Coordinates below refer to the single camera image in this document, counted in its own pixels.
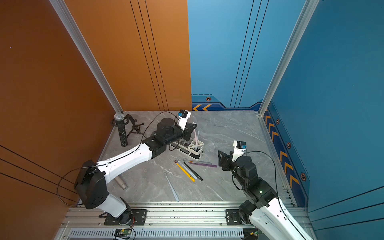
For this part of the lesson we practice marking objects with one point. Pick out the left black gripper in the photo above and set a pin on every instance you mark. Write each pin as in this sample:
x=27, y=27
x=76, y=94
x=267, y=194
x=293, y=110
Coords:
x=187, y=131

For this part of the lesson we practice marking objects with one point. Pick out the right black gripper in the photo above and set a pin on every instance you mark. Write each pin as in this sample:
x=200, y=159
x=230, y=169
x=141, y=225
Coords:
x=226, y=159

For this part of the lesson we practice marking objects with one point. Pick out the pink toothbrush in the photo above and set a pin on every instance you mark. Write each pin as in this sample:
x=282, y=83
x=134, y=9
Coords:
x=195, y=148

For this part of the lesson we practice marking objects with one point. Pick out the pale blue toothbrush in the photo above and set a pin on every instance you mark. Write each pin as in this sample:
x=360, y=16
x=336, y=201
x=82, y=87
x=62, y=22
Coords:
x=172, y=188

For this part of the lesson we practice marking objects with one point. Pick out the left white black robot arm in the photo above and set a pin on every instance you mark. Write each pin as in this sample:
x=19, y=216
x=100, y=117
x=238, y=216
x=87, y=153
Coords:
x=92, y=180

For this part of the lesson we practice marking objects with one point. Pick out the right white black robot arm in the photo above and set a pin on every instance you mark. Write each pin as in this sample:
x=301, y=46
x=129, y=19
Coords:
x=263, y=208

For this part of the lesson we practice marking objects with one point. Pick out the white toothbrush holder organizer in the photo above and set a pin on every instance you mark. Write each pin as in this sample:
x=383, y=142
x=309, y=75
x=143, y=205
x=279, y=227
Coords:
x=187, y=148

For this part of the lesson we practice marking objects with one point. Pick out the purple toothbrush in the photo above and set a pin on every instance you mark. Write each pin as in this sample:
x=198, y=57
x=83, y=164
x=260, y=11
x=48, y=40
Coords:
x=202, y=164

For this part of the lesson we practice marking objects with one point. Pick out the yellow toothbrush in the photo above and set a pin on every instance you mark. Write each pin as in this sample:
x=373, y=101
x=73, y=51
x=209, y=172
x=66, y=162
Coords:
x=185, y=172

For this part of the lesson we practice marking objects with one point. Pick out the black toothbrush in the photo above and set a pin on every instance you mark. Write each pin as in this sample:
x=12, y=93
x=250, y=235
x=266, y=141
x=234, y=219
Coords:
x=194, y=172

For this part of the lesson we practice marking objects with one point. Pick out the grey white toothbrush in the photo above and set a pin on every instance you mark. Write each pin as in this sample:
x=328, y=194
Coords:
x=187, y=169

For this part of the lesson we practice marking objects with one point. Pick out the small black tripod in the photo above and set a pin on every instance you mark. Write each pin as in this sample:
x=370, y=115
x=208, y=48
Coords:
x=136, y=128

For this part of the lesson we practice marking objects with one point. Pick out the grey metal cylinder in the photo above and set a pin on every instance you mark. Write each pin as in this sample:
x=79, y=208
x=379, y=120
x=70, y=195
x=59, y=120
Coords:
x=121, y=182

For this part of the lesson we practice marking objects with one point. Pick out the left green circuit board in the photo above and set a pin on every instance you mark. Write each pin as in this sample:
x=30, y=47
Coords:
x=124, y=234

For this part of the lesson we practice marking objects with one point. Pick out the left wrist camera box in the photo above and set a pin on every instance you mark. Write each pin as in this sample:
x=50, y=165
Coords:
x=183, y=117

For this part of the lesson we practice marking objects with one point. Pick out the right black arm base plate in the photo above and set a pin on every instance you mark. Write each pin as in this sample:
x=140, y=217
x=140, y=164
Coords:
x=236, y=217

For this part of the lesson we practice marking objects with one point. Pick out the black perforated post with ball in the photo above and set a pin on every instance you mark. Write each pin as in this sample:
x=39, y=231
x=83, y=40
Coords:
x=120, y=122

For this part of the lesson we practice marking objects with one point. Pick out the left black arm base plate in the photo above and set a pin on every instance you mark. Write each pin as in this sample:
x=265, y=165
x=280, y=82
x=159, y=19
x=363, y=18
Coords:
x=138, y=218

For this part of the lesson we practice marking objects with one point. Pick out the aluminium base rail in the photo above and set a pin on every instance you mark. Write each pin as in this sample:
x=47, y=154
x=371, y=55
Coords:
x=169, y=220

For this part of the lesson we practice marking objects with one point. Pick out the left aluminium corner post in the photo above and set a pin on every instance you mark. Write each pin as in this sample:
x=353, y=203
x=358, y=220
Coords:
x=76, y=35

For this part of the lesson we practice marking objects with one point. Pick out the aluminium corner post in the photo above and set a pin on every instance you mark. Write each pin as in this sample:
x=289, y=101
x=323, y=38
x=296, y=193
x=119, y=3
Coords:
x=76, y=35
x=294, y=40

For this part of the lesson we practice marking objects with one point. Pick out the right aluminium corner post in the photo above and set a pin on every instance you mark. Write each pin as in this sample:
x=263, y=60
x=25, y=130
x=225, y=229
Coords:
x=294, y=40

